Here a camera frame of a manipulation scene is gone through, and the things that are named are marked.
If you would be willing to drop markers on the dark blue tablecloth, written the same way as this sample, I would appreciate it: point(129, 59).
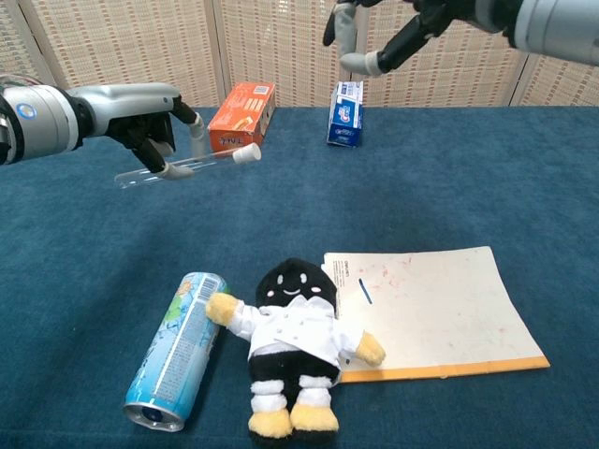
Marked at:
point(444, 187)

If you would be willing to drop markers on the orange cardboard box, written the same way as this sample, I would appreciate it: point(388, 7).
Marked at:
point(241, 112)

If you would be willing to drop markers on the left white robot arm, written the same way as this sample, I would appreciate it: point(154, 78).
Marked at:
point(37, 121)

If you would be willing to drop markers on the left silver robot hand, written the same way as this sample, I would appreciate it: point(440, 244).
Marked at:
point(126, 105)

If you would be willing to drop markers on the woven folding screen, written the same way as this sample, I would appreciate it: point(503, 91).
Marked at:
point(281, 47)

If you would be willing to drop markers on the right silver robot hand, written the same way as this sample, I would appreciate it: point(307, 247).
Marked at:
point(552, 25)

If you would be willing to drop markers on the black plush doll white coat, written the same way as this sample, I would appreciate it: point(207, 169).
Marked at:
point(295, 337)

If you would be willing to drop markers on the clear glass test tube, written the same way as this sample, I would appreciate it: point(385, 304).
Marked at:
point(210, 158)

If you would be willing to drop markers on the light blue drink can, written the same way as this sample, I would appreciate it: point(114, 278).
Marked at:
point(180, 346)

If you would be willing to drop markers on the cream notepad orange edge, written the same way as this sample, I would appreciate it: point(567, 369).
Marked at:
point(444, 308)

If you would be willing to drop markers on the blue white toothpaste box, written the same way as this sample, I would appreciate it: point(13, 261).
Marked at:
point(346, 117)

